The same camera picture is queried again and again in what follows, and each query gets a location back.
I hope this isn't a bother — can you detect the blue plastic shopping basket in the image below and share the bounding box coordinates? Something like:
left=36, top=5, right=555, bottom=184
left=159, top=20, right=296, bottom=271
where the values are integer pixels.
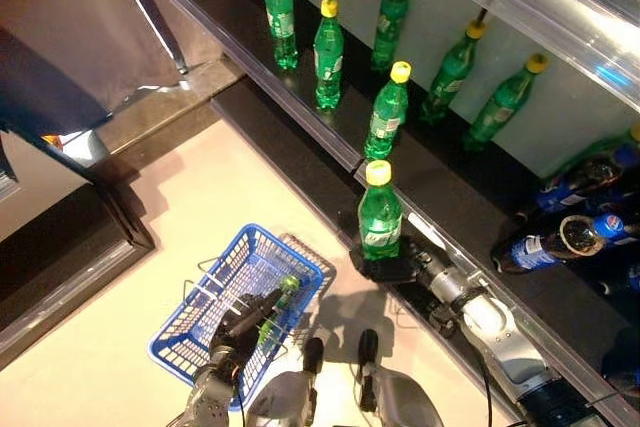
left=148, top=223, right=326, bottom=401

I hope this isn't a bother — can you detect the chrome stand pole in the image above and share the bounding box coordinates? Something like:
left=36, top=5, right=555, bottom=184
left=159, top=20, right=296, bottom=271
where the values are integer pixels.
left=102, top=0, right=190, bottom=76

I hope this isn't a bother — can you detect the grey robot right leg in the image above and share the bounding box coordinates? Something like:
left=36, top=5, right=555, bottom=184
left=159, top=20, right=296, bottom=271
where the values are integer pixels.
left=355, top=328, right=444, bottom=427

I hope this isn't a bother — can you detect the Pepsi cola bottle blue cap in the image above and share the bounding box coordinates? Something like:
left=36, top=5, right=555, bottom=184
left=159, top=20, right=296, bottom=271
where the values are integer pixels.
left=599, top=324, right=640, bottom=396
left=594, top=261, right=640, bottom=298
left=534, top=144, right=640, bottom=213
left=491, top=213, right=627, bottom=276

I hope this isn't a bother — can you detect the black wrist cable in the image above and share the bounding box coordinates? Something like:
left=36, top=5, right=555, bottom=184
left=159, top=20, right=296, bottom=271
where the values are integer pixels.
left=477, top=346, right=526, bottom=427
left=232, top=376, right=249, bottom=427

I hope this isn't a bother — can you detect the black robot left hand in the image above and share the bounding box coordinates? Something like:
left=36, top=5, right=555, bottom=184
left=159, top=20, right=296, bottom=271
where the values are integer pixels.
left=208, top=288, right=284, bottom=363

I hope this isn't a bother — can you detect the dark neighbouring shelf unit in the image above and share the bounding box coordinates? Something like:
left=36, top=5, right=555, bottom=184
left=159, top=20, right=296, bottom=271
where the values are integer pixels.
left=0, top=111, right=156, bottom=368

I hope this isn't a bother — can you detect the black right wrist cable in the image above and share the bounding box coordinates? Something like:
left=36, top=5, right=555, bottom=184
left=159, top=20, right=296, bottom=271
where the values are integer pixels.
left=477, top=346, right=526, bottom=427

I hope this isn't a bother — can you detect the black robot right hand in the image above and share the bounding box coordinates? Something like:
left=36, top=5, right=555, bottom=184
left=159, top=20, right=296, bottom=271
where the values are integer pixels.
left=348, top=236, right=436, bottom=286

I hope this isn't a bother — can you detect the brown fabric curtain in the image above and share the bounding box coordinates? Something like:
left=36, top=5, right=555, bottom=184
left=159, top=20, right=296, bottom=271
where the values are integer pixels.
left=0, top=0, right=251, bottom=118

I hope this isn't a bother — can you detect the grey robot left leg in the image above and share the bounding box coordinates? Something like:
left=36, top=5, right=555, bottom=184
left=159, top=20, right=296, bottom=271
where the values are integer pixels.
left=247, top=336, right=326, bottom=427

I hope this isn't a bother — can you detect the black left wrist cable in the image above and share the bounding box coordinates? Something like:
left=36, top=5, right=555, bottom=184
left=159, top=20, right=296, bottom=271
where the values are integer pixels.
left=232, top=376, right=249, bottom=427

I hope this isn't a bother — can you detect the grey robot leg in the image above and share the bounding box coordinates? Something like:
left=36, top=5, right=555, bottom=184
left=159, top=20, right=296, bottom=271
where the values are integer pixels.
left=355, top=328, right=444, bottom=427
left=247, top=336, right=326, bottom=427

